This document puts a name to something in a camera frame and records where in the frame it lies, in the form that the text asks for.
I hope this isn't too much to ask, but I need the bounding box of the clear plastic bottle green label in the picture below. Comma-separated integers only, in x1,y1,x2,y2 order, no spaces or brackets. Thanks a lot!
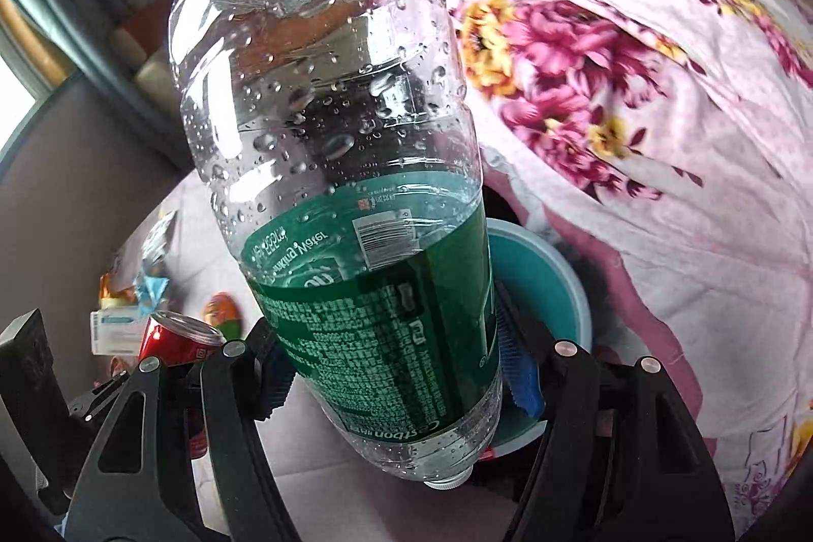
168,0,504,491

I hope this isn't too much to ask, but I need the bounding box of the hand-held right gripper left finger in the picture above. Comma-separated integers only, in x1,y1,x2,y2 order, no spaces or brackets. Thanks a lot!
64,320,299,542

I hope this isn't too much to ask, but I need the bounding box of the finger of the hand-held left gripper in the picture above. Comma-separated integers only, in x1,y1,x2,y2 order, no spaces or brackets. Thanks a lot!
67,373,131,422

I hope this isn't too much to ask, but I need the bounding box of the orange yellow snack bag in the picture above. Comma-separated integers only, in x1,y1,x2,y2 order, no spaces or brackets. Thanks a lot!
98,272,137,308

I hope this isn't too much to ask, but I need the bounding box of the white blue plastic wrapper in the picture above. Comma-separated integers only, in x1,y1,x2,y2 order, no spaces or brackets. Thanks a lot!
133,212,179,327

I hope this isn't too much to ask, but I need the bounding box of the red drink can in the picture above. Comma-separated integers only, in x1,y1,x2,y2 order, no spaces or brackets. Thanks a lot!
138,310,226,460

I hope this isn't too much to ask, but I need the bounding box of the grey sliding door frame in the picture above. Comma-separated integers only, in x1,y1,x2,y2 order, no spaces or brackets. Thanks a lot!
0,0,185,168

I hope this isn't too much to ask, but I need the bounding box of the cream armchair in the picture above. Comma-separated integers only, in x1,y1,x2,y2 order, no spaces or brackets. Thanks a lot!
114,24,192,99

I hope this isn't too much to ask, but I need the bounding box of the teal plastic bin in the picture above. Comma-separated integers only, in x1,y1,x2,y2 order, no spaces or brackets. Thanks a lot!
486,218,595,457

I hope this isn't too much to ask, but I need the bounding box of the grey purple bed blanket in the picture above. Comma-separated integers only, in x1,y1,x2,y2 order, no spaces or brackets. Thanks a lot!
120,170,528,542

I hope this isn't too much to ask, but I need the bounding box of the orange seat cushion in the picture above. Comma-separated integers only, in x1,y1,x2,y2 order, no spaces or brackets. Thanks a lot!
123,0,175,41

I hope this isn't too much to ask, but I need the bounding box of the pink floral blanket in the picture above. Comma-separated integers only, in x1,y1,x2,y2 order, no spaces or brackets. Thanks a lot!
403,0,813,524

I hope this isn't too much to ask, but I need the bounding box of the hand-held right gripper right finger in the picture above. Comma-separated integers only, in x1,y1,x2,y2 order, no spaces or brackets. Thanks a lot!
495,288,738,542

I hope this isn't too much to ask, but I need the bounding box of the white flat box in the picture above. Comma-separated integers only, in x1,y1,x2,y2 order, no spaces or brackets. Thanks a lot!
89,308,150,358

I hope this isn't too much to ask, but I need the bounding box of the orange green round object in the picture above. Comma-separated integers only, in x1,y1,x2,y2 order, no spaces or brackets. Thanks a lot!
202,292,245,340

